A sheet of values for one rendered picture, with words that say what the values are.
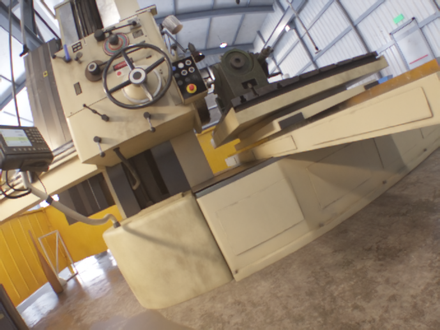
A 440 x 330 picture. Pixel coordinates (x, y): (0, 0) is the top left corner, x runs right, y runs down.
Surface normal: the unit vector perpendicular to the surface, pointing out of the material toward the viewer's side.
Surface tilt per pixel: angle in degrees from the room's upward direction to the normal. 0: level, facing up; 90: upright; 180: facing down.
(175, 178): 90
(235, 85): 90
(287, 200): 90
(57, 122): 90
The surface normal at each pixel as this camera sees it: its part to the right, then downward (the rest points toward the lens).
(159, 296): -0.10, 0.07
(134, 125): 0.12, -0.04
